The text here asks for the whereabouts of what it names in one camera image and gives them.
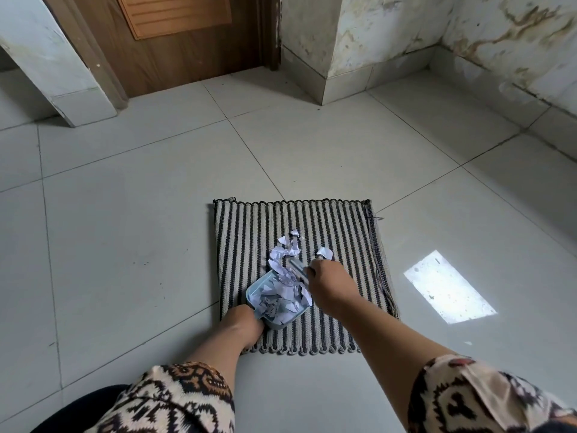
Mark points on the patterned sleeve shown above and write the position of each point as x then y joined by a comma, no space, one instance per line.
487,396
176,401

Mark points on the small hand brush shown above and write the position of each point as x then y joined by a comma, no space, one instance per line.
298,268

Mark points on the person's left fingers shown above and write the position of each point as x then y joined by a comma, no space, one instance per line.
254,335

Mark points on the person's black trouser leg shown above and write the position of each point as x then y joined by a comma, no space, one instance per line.
72,412

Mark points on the black and white striped mat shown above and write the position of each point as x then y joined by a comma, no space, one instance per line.
297,247

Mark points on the pile of torn paper scraps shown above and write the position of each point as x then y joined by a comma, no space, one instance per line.
288,275

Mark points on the patterned left sleeve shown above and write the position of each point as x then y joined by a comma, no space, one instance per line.
176,401

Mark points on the brown wooden door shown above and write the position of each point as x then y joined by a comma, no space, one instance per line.
180,40

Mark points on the person's left hand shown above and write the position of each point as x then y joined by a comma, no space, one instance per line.
238,325

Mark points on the person's right fingers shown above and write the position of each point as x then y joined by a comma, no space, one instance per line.
315,271

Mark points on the person's right hand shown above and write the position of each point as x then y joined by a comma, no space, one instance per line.
329,284

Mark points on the person's right forearm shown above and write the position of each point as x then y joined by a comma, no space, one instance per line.
383,342

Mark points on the person's left forearm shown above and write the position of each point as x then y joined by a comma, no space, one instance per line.
212,351

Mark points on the light blue dustpan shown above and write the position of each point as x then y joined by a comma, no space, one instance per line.
277,306

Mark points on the patterned right sleeve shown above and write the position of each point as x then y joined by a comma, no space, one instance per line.
487,396

